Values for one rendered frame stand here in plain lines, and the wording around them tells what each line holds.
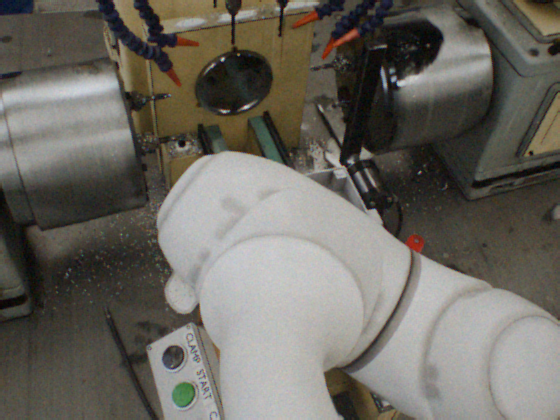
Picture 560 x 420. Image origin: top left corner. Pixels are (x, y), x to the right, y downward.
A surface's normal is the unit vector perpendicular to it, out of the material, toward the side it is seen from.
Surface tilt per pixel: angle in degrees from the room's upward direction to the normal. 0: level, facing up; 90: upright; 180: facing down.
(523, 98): 89
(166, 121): 90
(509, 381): 33
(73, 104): 21
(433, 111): 73
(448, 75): 47
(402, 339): 42
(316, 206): 27
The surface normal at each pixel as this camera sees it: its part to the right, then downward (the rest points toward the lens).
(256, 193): 0.24, -0.42
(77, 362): 0.07, -0.61
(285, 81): 0.34, 0.76
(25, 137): 0.25, -0.06
